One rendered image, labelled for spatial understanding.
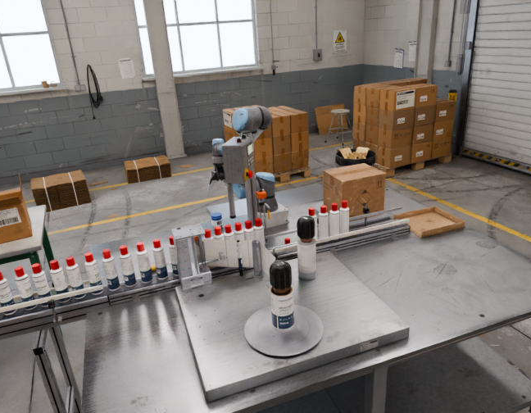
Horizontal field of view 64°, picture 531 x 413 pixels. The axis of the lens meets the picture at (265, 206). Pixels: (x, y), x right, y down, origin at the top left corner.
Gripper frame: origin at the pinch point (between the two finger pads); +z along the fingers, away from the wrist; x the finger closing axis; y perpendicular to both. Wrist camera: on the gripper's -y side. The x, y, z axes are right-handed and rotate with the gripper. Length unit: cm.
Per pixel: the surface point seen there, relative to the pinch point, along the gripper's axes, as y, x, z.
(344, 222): -79, -49, 2
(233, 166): -78, 14, -31
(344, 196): -58, -60, -7
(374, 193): -58, -81, -7
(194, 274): -88, 36, 16
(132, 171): 365, 33, 48
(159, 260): -77, 50, 12
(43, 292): -75, 100, 21
